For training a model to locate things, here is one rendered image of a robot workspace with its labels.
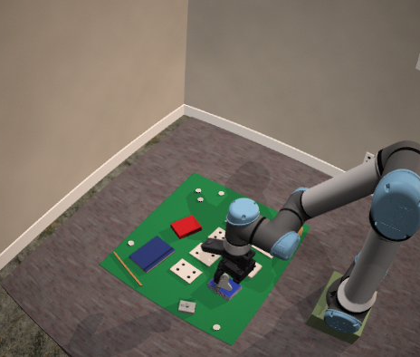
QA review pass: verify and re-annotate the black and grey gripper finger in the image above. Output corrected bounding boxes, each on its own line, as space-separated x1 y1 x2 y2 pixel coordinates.
214 266 233 293

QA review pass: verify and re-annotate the green felt play mat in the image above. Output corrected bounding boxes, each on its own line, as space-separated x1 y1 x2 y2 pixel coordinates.
100 172 310 345

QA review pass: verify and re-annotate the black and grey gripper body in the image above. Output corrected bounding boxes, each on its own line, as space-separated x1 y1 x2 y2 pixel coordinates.
218 249 256 284

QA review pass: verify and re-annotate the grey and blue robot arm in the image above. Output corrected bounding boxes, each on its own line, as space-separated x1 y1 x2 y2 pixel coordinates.
201 140 420 333

